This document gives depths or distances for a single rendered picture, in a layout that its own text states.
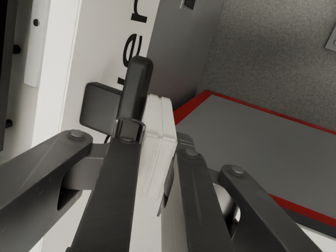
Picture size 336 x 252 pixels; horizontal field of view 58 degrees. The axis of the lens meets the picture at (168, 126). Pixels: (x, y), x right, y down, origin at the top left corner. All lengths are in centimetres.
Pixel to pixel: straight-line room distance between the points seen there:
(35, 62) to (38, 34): 2
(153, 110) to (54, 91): 6
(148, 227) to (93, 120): 23
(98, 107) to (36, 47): 12
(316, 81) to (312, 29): 16
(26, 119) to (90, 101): 14
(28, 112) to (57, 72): 15
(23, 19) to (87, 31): 14
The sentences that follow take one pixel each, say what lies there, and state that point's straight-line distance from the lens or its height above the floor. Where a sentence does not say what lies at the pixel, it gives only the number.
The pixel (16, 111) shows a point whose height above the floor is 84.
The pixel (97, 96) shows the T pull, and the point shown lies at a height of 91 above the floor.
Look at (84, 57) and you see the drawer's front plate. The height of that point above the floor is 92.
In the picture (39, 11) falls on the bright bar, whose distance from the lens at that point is 28.
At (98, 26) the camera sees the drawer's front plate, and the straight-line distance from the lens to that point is 19.
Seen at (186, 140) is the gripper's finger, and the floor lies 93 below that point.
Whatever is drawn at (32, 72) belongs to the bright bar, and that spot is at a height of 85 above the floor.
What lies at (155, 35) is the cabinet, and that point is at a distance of 49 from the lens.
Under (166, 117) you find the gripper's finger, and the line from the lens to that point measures 15.
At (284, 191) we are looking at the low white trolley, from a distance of 45.
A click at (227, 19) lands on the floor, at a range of 108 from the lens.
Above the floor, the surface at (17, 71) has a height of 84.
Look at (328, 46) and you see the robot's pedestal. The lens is 107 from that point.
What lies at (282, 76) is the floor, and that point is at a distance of 107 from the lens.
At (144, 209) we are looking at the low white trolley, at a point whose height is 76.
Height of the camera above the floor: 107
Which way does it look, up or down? 68 degrees down
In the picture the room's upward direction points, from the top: 129 degrees counter-clockwise
